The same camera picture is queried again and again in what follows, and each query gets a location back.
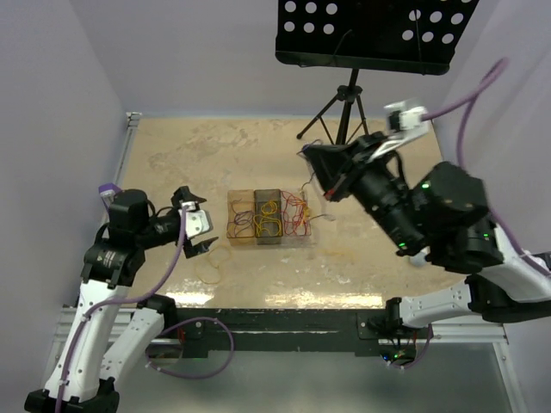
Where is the black music stand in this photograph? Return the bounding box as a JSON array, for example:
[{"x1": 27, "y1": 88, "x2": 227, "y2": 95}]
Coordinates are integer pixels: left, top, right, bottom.
[{"x1": 275, "y1": 0, "x2": 478, "y2": 144}]

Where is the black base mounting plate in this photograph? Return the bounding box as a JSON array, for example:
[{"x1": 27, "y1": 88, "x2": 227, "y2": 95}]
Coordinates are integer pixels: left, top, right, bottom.
[{"x1": 153, "y1": 305, "x2": 433, "y2": 358}]

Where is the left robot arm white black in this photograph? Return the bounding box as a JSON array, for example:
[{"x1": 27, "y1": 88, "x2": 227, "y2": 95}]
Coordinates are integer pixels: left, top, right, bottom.
[{"x1": 24, "y1": 183, "x2": 213, "y2": 412}]

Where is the purple metronome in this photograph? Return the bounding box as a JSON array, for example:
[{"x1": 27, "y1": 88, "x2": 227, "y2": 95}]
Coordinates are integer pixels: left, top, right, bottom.
[{"x1": 98, "y1": 182, "x2": 122, "y2": 210}]

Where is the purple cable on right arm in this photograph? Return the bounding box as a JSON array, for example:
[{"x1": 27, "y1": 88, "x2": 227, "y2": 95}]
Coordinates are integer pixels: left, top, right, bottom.
[{"x1": 421, "y1": 57, "x2": 551, "y2": 371}]

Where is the orange transparent bin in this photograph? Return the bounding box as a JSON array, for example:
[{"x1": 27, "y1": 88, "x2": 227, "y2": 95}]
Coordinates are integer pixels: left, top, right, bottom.
[{"x1": 226, "y1": 189, "x2": 256, "y2": 247}]

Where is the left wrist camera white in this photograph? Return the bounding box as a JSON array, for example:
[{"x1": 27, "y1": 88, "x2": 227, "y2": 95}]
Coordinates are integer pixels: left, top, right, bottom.
[{"x1": 180, "y1": 201, "x2": 214, "y2": 239}]

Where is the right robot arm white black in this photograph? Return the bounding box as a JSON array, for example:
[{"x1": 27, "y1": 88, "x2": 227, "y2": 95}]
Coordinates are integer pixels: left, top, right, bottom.
[{"x1": 300, "y1": 132, "x2": 550, "y2": 339}]

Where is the purple thin cable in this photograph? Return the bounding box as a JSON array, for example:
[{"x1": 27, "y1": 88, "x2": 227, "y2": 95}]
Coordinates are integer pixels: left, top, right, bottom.
[
  {"x1": 228, "y1": 198, "x2": 257, "y2": 238},
  {"x1": 296, "y1": 138, "x2": 337, "y2": 220}
]

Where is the grey transparent bin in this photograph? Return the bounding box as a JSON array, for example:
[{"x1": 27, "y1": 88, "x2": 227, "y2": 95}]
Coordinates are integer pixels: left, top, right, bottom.
[{"x1": 253, "y1": 188, "x2": 283, "y2": 246}]

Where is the red cable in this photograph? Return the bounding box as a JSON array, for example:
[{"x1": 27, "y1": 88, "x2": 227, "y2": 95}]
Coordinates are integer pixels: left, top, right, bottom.
[{"x1": 281, "y1": 190, "x2": 313, "y2": 237}]

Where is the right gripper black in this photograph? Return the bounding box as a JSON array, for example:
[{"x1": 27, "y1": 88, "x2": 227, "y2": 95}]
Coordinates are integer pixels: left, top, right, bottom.
[{"x1": 304, "y1": 128, "x2": 427, "y2": 252}]

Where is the clear transparent bin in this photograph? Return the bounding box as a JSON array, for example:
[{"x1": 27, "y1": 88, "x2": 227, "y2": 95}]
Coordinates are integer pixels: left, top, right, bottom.
[{"x1": 282, "y1": 190, "x2": 314, "y2": 248}]

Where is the yellow red cable ball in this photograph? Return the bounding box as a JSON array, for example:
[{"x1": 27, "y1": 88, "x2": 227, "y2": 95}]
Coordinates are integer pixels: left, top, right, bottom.
[{"x1": 194, "y1": 244, "x2": 232, "y2": 286}]

